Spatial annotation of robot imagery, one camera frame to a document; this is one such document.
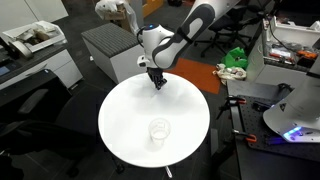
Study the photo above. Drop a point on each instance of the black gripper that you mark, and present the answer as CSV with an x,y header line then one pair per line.
x,y
156,73

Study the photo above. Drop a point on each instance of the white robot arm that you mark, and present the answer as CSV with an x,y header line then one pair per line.
x,y
163,47

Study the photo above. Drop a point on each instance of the clear plastic cup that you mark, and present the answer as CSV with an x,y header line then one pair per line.
x,y
159,130

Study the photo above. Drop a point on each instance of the round white table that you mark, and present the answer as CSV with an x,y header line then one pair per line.
x,y
130,107

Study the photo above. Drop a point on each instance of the grey top white cabinet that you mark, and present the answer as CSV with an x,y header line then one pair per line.
x,y
114,50

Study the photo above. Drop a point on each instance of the orange clamp upper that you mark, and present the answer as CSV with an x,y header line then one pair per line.
x,y
231,101

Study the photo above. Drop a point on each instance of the orange clamp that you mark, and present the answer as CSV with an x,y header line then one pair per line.
x,y
248,137
231,101

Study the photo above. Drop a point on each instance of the orange clamp lower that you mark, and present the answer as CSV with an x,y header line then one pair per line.
x,y
248,137

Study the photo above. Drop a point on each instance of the black office chair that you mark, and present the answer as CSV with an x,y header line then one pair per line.
x,y
227,28

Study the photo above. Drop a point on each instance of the dark cloth covered chair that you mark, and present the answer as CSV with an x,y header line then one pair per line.
x,y
40,113

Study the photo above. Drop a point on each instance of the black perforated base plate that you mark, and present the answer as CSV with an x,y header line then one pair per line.
x,y
268,140

